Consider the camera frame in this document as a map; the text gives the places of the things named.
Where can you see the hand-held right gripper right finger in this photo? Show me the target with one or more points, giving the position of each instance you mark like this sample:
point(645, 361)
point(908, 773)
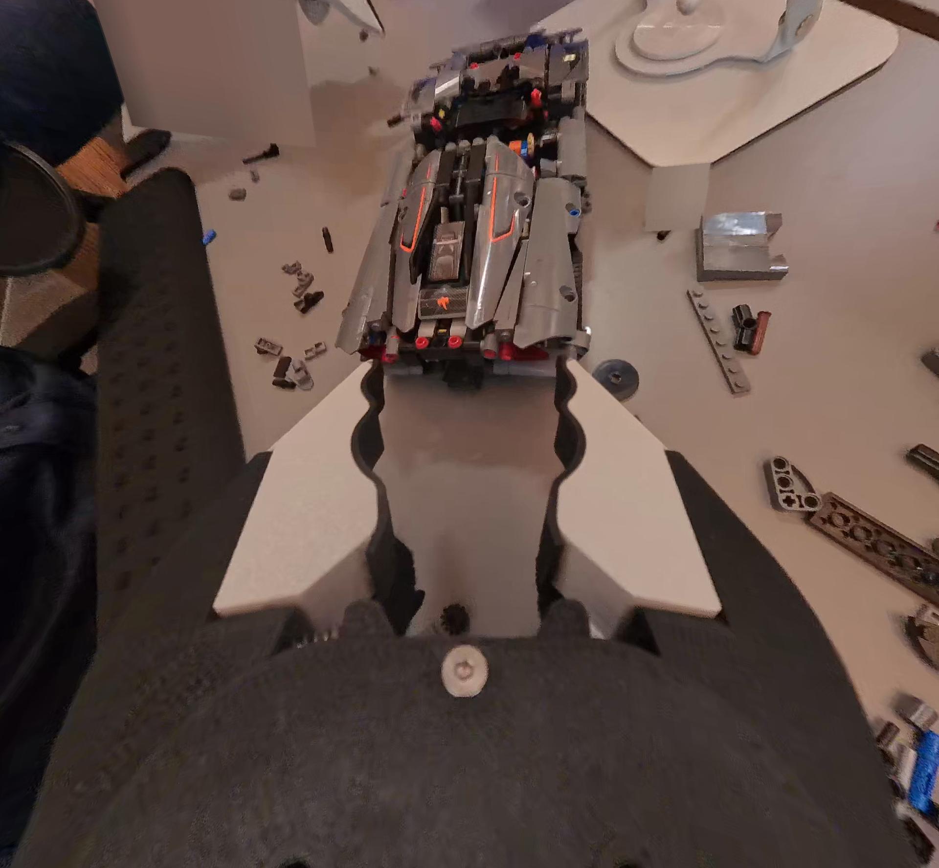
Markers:
point(631, 516)

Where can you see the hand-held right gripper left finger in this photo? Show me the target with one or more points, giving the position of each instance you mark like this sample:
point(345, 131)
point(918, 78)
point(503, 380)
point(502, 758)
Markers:
point(293, 516)

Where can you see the grey lego car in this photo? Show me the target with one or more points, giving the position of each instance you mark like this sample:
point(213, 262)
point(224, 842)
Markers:
point(506, 222)

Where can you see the dark round lego dish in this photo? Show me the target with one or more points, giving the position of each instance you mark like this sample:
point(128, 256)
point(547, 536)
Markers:
point(616, 378)

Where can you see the grey curved lego liftarm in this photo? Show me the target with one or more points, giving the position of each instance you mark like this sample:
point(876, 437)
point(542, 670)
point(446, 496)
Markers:
point(799, 483)

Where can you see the small black lego gear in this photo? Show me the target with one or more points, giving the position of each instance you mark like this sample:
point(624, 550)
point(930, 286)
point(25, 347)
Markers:
point(455, 618)

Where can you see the long grey studded lego plate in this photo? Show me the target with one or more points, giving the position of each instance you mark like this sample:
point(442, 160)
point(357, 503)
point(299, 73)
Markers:
point(722, 347)

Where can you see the dark perforated lego plate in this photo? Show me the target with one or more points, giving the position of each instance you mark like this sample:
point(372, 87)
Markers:
point(825, 508)

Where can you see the scattered small dark lego pieces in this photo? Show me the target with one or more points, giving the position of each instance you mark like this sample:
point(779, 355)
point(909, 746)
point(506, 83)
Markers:
point(308, 301)

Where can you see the grey lego wedge block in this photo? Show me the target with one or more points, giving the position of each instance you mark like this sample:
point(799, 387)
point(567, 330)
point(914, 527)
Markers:
point(733, 251)

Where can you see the dark curved lego part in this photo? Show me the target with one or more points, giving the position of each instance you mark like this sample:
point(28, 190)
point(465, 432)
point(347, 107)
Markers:
point(926, 637)

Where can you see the pile of mixed lego parts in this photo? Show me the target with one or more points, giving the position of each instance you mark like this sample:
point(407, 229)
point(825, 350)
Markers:
point(923, 772)

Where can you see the black perforated pad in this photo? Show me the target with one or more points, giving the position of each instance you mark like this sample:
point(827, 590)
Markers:
point(161, 369)

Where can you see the black connector with brown pin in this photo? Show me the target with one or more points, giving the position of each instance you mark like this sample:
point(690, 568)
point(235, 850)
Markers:
point(744, 328)

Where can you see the black oval chair foot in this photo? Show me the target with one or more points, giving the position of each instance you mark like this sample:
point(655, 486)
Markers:
point(145, 152)

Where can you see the black chair base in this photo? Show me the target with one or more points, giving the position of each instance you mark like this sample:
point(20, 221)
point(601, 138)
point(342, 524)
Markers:
point(37, 222)

